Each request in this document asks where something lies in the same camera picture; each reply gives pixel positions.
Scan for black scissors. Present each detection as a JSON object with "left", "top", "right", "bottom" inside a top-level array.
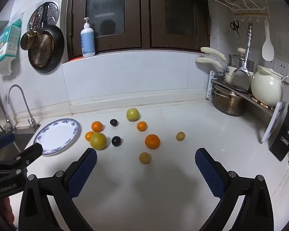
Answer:
[{"left": 229, "top": 19, "right": 240, "bottom": 38}]

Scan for white wall socket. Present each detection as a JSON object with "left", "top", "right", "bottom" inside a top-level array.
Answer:
[{"left": 264, "top": 59, "right": 289, "bottom": 86}]

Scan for black knife block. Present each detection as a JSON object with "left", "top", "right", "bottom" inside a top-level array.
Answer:
[{"left": 269, "top": 59, "right": 289, "bottom": 162}]

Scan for blue white pump bottle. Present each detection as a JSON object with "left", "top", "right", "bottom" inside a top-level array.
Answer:
[{"left": 80, "top": 17, "right": 96, "bottom": 58}]

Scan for large orange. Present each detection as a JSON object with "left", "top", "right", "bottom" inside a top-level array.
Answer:
[{"left": 145, "top": 134, "right": 161, "bottom": 150}]

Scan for blue patterned white plate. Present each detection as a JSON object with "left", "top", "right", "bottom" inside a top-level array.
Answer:
[{"left": 34, "top": 118, "right": 82, "bottom": 156}]

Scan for teal white cardboard box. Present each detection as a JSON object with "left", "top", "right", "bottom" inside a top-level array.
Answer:
[{"left": 0, "top": 18, "right": 22, "bottom": 69}]

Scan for brass colander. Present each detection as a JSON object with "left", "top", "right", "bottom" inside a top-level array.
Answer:
[{"left": 31, "top": 32, "right": 55, "bottom": 67}]

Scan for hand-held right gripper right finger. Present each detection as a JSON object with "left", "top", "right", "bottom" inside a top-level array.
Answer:
[{"left": 195, "top": 147, "right": 275, "bottom": 231}]

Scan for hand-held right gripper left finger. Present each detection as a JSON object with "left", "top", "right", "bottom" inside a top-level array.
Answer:
[{"left": 19, "top": 147, "right": 98, "bottom": 231}]

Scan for white plastic bag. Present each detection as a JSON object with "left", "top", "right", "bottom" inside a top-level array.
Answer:
[{"left": 0, "top": 60, "right": 15, "bottom": 76}]

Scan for steel spatula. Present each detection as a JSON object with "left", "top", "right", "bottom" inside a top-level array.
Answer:
[{"left": 231, "top": 20, "right": 253, "bottom": 90}]

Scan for chrome tap with valve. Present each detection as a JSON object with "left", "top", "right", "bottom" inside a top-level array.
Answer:
[{"left": 0, "top": 82, "right": 16, "bottom": 133}]

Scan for white rice paddle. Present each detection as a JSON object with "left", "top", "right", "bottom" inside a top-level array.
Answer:
[{"left": 262, "top": 20, "right": 275, "bottom": 62}]

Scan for person's left forearm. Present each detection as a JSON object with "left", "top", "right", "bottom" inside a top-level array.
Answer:
[{"left": 0, "top": 196, "right": 16, "bottom": 229}]

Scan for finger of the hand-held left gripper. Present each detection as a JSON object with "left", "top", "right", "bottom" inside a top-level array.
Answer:
[
  {"left": 0, "top": 142, "right": 43, "bottom": 177},
  {"left": 0, "top": 132, "right": 16, "bottom": 155}
]

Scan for steel sink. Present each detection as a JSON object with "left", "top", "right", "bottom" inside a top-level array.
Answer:
[{"left": 0, "top": 129, "right": 36, "bottom": 162}]

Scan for large steel stockpot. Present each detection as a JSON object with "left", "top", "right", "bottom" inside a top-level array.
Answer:
[{"left": 212, "top": 87, "right": 249, "bottom": 117}]

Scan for white corner shelf rack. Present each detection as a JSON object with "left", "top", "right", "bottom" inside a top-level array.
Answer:
[{"left": 206, "top": 71, "right": 286, "bottom": 143}]

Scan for chrome gooseneck faucet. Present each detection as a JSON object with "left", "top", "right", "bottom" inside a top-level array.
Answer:
[{"left": 8, "top": 85, "right": 41, "bottom": 131}]

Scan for green round fruit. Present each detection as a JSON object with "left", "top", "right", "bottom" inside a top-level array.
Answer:
[
  {"left": 126, "top": 108, "right": 140, "bottom": 122},
  {"left": 90, "top": 132, "right": 107, "bottom": 151}
]

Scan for steel pot with lid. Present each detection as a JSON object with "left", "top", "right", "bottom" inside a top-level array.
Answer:
[{"left": 227, "top": 48, "right": 256, "bottom": 77}]

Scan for round steel steamer rack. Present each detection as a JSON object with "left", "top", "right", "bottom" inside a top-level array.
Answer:
[{"left": 27, "top": 1, "right": 60, "bottom": 33}]

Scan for dark wooden window sash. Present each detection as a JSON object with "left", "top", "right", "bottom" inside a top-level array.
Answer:
[
  {"left": 148, "top": 0, "right": 211, "bottom": 52},
  {"left": 62, "top": 0, "right": 148, "bottom": 63}
]

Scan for black frying pan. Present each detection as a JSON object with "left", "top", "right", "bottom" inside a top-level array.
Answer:
[{"left": 28, "top": 3, "right": 65, "bottom": 73}]

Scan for small brass ladle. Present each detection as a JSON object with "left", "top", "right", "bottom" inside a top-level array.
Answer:
[{"left": 20, "top": 30, "right": 39, "bottom": 51}]

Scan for cream ceramic pot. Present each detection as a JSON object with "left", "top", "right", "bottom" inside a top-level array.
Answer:
[{"left": 250, "top": 65, "right": 289, "bottom": 107}]

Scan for white wire wall rack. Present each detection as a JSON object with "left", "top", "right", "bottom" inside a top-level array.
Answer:
[{"left": 183, "top": 0, "right": 271, "bottom": 23}]

